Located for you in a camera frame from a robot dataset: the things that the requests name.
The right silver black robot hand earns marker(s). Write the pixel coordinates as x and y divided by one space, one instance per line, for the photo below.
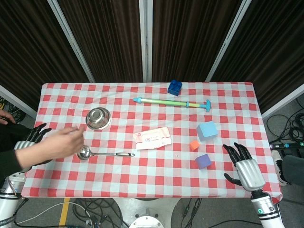
250 173

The dark blue building brick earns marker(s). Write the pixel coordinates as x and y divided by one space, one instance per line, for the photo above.
174 88

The black power strip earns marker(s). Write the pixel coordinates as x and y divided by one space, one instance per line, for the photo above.
287 144

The pink white wet wipes packet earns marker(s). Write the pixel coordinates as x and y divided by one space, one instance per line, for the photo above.
152 139

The stainless steel bowl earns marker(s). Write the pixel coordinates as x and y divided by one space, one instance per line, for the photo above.
97 118

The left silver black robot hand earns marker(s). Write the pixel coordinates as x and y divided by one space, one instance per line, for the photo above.
26 144

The purple foam cube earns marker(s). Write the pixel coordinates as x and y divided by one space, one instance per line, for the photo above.
203 161

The small orange foam cube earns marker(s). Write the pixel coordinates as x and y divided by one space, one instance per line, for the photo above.
194 145

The large light blue foam cube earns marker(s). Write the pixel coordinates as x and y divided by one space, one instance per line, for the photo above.
207 131

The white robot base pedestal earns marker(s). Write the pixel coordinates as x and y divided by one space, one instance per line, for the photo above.
147 213

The bare human hand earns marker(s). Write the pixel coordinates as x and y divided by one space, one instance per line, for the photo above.
7 117
60 145

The red white checkered tablecloth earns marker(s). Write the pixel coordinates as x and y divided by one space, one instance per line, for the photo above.
147 175

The white partition frame post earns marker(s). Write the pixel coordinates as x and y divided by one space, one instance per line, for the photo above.
282 101
16 101
228 40
71 40
146 40

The person forearm with black sleeve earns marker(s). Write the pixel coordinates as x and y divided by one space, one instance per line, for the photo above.
26 158

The white black sneaker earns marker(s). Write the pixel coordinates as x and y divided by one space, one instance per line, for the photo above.
278 166

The stainless steel ladle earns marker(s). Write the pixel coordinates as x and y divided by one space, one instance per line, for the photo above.
83 153

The dark trouser leg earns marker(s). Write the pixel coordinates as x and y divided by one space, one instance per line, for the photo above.
293 169

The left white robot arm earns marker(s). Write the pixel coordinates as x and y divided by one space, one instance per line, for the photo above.
8 202

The green teal water squirter toy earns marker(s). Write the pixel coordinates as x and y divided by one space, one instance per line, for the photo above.
166 102

